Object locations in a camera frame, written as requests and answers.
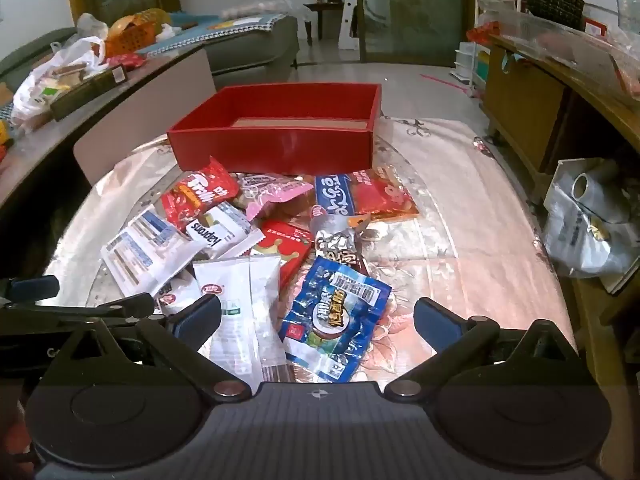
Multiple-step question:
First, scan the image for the small translucent plastic bag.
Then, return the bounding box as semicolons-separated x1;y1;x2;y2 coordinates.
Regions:
75;12;109;41

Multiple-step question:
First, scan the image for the white and green snack packet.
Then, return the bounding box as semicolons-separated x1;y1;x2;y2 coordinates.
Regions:
186;202;265;261

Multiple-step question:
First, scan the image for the red plastic bag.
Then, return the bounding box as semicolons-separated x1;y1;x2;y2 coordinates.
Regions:
467;22;501;44

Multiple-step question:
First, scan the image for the white plastic bag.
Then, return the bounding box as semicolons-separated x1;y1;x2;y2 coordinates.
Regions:
11;37;108;131

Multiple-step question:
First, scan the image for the orange basket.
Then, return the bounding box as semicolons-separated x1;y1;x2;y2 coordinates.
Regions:
102;9;172;58

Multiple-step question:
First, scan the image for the black woven basket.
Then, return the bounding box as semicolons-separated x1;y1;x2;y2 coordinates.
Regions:
527;0;586;31

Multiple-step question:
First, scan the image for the blue cookie packet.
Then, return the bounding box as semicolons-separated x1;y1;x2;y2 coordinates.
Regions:
279;255;392;383

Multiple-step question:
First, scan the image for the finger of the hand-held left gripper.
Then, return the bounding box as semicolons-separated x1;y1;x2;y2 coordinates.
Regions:
0;276;60;307
0;293;156;322

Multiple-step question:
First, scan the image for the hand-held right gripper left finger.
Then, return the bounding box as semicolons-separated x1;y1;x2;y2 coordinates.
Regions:
40;295;252;403

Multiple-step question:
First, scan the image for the teal sofa blanket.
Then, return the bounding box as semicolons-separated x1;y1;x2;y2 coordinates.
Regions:
145;12;292;58

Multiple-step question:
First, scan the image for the glass sliding door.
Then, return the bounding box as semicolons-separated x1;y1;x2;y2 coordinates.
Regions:
355;0;476;66

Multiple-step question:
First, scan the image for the long white snack packet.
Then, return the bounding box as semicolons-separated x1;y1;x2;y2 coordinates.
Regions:
192;254;296;386

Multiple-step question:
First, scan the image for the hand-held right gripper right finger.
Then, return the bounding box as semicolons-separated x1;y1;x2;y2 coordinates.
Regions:
383;297;600;401

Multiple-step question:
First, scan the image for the pink cushion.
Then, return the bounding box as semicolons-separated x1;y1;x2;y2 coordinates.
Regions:
220;0;297;17

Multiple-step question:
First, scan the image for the red foil packet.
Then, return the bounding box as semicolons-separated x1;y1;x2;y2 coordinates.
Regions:
107;52;148;72

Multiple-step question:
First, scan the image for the white bag with paper roll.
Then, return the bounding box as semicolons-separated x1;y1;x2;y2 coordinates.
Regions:
542;157;640;279

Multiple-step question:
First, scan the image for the blue and red snack bag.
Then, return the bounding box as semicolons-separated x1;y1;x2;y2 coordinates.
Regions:
314;167;420;221

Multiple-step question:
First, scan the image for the red gummy candy packet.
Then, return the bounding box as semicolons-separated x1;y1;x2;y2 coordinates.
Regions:
161;156;241;233

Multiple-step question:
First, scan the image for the white and blue snack packet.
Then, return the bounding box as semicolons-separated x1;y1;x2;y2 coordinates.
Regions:
100;204;196;297

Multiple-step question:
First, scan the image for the red cardboard box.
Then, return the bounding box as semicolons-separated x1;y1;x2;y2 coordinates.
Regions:
166;84;383;173

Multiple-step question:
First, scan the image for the silver brown candy packet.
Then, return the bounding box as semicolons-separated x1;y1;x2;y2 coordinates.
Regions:
312;227;371;276

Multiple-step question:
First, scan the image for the red snack packet yellow crown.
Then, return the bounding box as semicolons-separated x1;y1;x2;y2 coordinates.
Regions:
250;219;315;293

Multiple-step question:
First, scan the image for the clear packet with oval label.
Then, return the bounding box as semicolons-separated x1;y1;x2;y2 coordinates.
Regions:
309;204;372;233

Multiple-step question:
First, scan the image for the white plastic drawer unit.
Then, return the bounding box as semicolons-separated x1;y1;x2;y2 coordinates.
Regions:
452;42;488;86

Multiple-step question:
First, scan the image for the wooden cabinet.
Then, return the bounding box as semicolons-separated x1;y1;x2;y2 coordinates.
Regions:
482;32;640;381

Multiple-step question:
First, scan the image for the pink snack packet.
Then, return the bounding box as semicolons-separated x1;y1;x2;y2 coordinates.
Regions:
232;172;315;221

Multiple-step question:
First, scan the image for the clear plastic tray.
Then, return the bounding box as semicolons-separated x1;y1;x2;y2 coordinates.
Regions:
495;10;621;68

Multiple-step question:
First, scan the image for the small white snack packet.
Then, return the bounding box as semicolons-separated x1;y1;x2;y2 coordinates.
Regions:
155;270;201;317

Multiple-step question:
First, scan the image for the curved coffee table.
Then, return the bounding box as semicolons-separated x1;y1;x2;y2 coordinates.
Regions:
0;47;217;221

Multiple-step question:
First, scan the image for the grey sofa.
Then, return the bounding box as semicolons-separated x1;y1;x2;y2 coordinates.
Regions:
0;12;301;77

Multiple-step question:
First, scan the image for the pink fly swatter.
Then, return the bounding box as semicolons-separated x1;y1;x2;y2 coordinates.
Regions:
420;74;473;94

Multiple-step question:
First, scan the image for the dark green box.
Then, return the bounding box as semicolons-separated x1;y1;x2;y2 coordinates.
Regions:
50;66;128;122

